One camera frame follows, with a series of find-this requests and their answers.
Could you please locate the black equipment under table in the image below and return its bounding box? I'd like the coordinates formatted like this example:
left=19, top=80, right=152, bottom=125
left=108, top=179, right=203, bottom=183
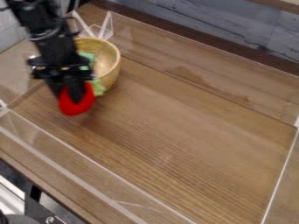
left=0, top=185, right=67, bottom=224

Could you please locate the clear acrylic stand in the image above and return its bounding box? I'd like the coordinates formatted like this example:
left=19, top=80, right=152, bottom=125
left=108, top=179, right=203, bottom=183
left=70, top=10, right=114, bottom=40

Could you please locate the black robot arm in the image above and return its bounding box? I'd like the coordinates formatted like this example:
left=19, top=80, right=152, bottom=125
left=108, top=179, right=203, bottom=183
left=2, top=0, right=92, bottom=104

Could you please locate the green rectangular block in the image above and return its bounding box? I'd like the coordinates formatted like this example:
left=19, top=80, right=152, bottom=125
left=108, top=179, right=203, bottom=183
left=79, top=52, right=95, bottom=71

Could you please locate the clear acrylic tray wall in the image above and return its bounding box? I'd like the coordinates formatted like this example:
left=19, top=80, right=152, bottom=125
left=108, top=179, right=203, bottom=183
left=0, top=101, right=196, bottom=224

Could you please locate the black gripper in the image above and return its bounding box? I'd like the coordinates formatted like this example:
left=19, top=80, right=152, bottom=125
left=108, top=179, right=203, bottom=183
left=27, top=34, right=92, bottom=104

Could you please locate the wooden bowl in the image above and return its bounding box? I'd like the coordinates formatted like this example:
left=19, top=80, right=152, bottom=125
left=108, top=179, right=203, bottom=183
left=75, top=37, right=122, bottom=96

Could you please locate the red plush strawberry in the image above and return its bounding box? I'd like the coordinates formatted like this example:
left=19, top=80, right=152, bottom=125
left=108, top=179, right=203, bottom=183
left=58, top=80, right=107, bottom=116

